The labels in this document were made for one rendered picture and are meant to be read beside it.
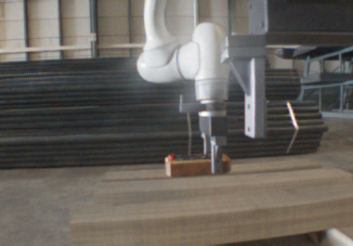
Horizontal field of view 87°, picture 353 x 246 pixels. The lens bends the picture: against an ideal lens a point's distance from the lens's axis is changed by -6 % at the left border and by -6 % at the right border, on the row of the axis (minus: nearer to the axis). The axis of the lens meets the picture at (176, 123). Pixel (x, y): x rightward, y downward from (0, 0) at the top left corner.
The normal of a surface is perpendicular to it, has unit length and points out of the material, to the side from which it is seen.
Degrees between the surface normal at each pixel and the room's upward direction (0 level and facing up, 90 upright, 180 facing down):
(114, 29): 90
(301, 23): 90
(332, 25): 90
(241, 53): 90
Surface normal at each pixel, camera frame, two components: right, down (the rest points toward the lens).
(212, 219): 0.09, 0.08
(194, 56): -0.57, 0.12
